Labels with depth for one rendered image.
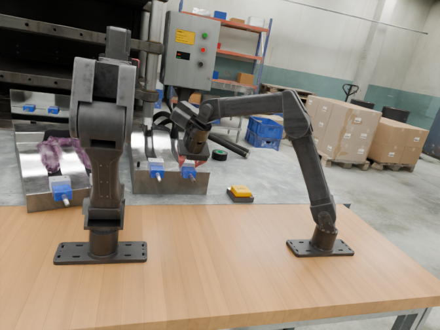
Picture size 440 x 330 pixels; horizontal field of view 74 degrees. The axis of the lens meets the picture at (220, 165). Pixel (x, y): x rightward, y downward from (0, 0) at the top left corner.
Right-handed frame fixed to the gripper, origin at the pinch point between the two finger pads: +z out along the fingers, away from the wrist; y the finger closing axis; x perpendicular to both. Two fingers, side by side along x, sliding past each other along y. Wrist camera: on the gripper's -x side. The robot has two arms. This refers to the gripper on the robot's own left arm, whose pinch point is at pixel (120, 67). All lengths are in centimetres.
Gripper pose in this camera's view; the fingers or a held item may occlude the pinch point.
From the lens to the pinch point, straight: 99.7
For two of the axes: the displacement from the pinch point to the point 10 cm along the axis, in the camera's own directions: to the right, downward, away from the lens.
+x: -1.6, 9.4, 3.1
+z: -2.6, -3.4, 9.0
